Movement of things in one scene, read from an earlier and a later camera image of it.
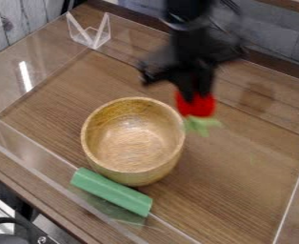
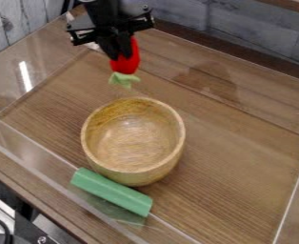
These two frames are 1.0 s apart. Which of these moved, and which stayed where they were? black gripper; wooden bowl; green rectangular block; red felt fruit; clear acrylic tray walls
Moved: black gripper; red felt fruit
Stayed: clear acrylic tray walls; green rectangular block; wooden bowl
